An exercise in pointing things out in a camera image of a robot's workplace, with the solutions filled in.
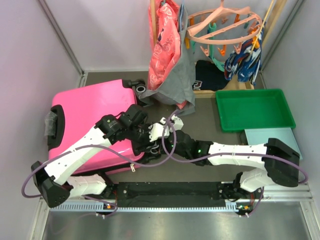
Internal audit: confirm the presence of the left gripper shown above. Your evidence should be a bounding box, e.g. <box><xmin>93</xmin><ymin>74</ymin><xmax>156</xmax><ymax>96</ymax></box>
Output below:
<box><xmin>127</xmin><ymin>122</ymin><xmax>158</xmax><ymax>153</ymax></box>

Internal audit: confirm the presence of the green plastic tray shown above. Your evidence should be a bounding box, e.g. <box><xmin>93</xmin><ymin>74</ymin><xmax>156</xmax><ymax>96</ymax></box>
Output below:
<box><xmin>215</xmin><ymin>89</ymin><xmax>296</xmax><ymax>133</ymax></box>

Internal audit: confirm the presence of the grey hanging garment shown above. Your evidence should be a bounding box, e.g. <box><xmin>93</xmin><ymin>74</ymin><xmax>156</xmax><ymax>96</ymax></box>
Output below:
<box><xmin>138</xmin><ymin>0</ymin><xmax>196</xmax><ymax>115</ymax></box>

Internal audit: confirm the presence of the pink hard-shell suitcase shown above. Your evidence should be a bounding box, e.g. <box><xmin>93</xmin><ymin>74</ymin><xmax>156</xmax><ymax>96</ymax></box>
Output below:
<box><xmin>44</xmin><ymin>79</ymin><xmax>144</xmax><ymax>176</ymax></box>

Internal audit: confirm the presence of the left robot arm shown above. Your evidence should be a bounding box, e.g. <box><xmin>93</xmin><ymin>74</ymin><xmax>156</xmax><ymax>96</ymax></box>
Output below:
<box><xmin>31</xmin><ymin>104</ymin><xmax>166</xmax><ymax>208</ymax></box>

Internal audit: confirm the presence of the aluminium rail frame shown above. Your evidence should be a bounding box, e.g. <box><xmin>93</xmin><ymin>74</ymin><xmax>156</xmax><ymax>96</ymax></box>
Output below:
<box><xmin>30</xmin><ymin>182</ymin><xmax>320</xmax><ymax>240</ymax></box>

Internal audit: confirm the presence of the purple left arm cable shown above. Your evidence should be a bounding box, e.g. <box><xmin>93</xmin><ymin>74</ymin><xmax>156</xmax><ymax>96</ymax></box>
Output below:
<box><xmin>21</xmin><ymin>113</ymin><xmax>180</xmax><ymax>218</ymax></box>

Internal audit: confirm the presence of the wooden clothes rack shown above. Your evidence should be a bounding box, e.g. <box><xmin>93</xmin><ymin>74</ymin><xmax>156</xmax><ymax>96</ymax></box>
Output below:
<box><xmin>149</xmin><ymin>0</ymin><xmax>287</xmax><ymax>98</ymax></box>

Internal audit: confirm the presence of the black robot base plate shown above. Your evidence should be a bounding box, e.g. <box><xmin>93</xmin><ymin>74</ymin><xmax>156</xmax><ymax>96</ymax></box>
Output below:
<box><xmin>89</xmin><ymin>182</ymin><xmax>262</xmax><ymax>208</ymax></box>

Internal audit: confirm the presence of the coral patterned jacket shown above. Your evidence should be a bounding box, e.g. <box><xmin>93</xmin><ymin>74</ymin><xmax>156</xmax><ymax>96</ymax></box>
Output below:
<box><xmin>147</xmin><ymin>0</ymin><xmax>187</xmax><ymax>110</ymax></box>

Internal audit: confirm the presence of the light blue plastic tray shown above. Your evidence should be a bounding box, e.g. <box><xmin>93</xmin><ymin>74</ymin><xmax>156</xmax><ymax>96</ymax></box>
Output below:
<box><xmin>240</xmin><ymin>127</ymin><xmax>303</xmax><ymax>160</ymax></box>

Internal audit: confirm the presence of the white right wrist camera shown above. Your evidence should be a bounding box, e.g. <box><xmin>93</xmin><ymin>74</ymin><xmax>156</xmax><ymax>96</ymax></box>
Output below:
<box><xmin>169</xmin><ymin>115</ymin><xmax>184</xmax><ymax>133</ymax></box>

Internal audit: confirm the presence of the teal round clothes hanger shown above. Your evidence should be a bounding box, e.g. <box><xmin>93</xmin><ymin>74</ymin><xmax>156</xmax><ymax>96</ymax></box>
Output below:
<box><xmin>188</xmin><ymin>16</ymin><xmax>251</xmax><ymax>73</ymax></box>

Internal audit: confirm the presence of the pink round clothes hanger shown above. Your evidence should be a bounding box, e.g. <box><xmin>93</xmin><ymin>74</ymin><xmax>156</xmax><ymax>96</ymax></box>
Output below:
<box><xmin>184</xmin><ymin>0</ymin><xmax>263</xmax><ymax>61</ymax></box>

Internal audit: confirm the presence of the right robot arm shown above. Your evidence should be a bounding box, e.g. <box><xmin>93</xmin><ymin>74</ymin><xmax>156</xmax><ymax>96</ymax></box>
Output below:
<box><xmin>161</xmin><ymin>130</ymin><xmax>300</xmax><ymax>198</ymax></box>

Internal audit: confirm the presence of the blue white patterned garment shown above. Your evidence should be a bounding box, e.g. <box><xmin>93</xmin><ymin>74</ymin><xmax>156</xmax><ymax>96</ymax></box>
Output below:
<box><xmin>224</xmin><ymin>24</ymin><xmax>266</xmax><ymax>86</ymax></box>

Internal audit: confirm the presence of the dark navy folded garment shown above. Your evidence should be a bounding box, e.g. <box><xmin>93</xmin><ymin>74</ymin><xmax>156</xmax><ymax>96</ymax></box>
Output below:
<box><xmin>192</xmin><ymin>60</ymin><xmax>229</xmax><ymax>92</ymax></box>

